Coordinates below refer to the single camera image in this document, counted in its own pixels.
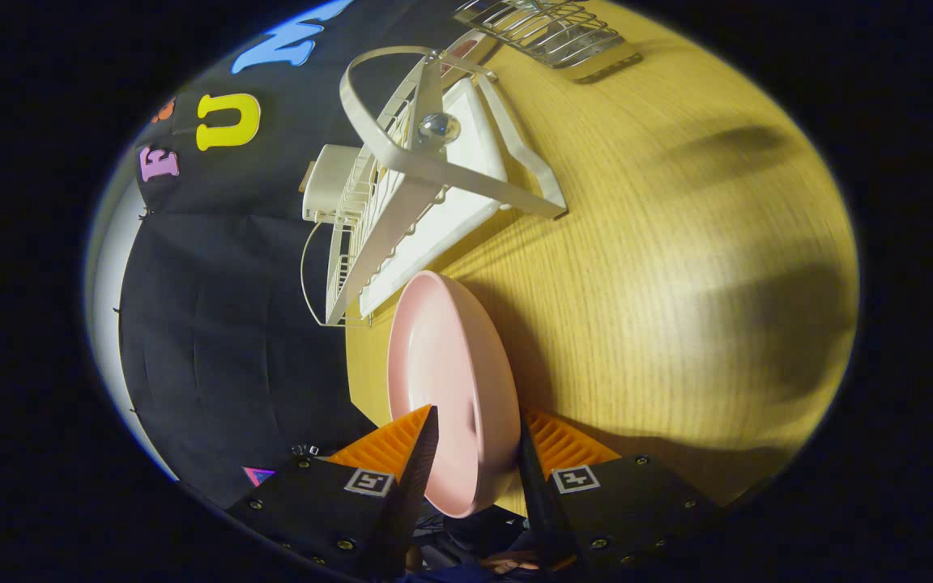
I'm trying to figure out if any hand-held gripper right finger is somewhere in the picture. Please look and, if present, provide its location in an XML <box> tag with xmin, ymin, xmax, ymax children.
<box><xmin>518</xmin><ymin>409</ymin><xmax>718</xmax><ymax>572</ymax></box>

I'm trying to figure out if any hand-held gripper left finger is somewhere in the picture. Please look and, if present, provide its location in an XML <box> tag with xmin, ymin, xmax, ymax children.
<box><xmin>226</xmin><ymin>405</ymin><xmax>441</xmax><ymax>580</ymax></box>

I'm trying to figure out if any pink plate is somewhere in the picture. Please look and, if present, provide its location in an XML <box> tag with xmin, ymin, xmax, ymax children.
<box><xmin>387</xmin><ymin>270</ymin><xmax>522</xmax><ymax>519</ymax></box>

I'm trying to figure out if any white wire dish rack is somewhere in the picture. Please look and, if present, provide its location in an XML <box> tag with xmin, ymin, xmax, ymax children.
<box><xmin>300</xmin><ymin>46</ymin><xmax>569</xmax><ymax>329</ymax></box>

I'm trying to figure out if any wooden-handled spoon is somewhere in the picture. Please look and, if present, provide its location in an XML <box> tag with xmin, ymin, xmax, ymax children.
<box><xmin>572</xmin><ymin>53</ymin><xmax>644</xmax><ymax>84</ymax></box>

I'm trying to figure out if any metal wire basket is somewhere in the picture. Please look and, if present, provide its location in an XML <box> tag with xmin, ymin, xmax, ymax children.
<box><xmin>454</xmin><ymin>0</ymin><xmax>629</xmax><ymax>70</ymax></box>

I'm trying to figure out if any black backdrop cloth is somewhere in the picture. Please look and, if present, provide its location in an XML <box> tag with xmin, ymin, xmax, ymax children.
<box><xmin>114</xmin><ymin>0</ymin><xmax>467</xmax><ymax>507</ymax></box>

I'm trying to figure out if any white toaster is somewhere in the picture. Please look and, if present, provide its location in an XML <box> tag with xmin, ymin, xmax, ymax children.
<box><xmin>302</xmin><ymin>144</ymin><xmax>366</xmax><ymax>223</ymax></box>

